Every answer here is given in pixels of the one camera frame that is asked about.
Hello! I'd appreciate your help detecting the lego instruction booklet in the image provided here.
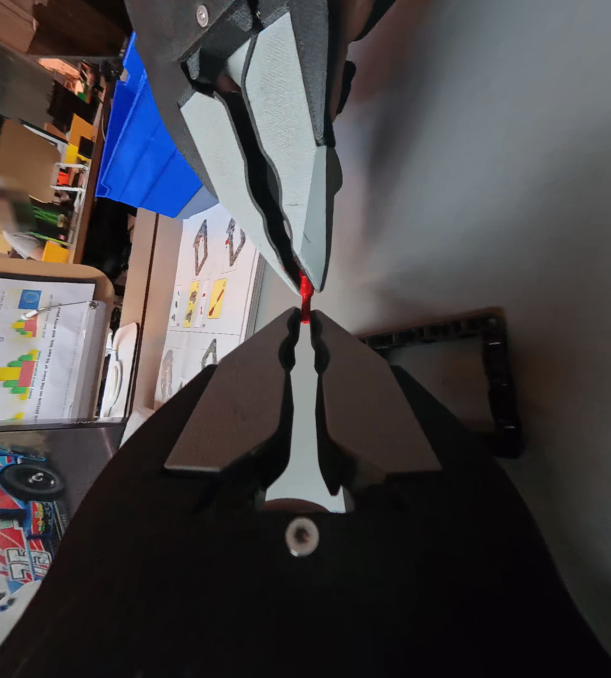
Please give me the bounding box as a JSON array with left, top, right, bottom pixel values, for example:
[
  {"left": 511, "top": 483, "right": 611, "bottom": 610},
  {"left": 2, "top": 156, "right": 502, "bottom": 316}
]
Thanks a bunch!
[{"left": 154, "top": 203, "right": 263, "bottom": 420}]

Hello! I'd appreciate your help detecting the long red lego pin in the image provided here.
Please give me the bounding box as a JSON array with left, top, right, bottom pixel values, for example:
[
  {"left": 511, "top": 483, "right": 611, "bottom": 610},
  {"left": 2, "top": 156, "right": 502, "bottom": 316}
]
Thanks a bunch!
[{"left": 298, "top": 271, "right": 315, "bottom": 324}]

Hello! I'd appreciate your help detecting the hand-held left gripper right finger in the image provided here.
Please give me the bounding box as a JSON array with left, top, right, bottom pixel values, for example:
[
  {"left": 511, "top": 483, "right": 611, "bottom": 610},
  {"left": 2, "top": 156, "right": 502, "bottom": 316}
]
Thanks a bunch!
[{"left": 310, "top": 310, "right": 443, "bottom": 498}]

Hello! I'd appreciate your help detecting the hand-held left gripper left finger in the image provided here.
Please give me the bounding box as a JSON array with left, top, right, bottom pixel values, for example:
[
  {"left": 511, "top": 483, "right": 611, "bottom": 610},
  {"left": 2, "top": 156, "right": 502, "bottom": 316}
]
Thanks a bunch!
[{"left": 163, "top": 308, "right": 302, "bottom": 491}]

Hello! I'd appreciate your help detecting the lego set box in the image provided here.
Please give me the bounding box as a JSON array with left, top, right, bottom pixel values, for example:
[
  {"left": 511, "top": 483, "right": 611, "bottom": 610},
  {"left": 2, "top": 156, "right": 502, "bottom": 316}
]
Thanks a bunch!
[{"left": 0, "top": 425, "right": 125, "bottom": 645}]

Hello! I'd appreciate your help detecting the blue plastic bin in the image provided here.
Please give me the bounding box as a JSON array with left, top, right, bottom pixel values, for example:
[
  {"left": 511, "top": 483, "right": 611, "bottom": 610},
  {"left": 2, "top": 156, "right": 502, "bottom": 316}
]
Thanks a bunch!
[{"left": 94, "top": 30, "right": 219, "bottom": 219}]

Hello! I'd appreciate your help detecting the black lego frame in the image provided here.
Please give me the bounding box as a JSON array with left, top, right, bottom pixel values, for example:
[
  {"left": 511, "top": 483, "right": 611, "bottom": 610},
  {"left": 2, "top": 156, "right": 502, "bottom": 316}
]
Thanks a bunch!
[{"left": 357, "top": 306, "right": 524, "bottom": 460}]

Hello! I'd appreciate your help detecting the printed instruction sheet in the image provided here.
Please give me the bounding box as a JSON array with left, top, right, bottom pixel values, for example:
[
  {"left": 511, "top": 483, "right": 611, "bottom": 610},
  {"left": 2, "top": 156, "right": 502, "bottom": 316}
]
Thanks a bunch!
[{"left": 0, "top": 268, "right": 115, "bottom": 425}]

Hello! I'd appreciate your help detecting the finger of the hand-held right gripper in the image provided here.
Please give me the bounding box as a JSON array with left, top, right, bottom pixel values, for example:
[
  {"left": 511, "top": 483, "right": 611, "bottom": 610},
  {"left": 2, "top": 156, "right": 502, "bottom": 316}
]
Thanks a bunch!
[
  {"left": 241, "top": 9, "right": 343, "bottom": 297},
  {"left": 179, "top": 86, "right": 309, "bottom": 293}
]

